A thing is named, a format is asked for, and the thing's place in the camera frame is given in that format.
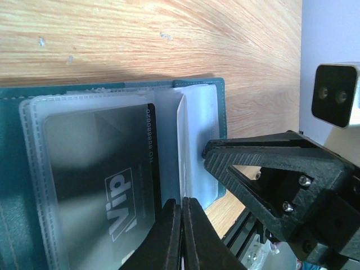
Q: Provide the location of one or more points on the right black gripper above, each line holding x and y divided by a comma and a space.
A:
302, 192

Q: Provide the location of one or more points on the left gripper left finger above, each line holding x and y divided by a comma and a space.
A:
161, 249

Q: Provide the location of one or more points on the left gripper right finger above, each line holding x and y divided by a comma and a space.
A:
202, 247

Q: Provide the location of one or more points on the black VIP card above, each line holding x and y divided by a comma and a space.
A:
105, 171

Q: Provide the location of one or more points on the white card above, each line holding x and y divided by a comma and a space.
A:
182, 142

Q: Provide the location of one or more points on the teal leather card holder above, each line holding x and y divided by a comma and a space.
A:
29, 236

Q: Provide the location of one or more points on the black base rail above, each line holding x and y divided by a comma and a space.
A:
251, 242

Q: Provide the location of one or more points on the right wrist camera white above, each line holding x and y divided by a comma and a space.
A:
336, 94

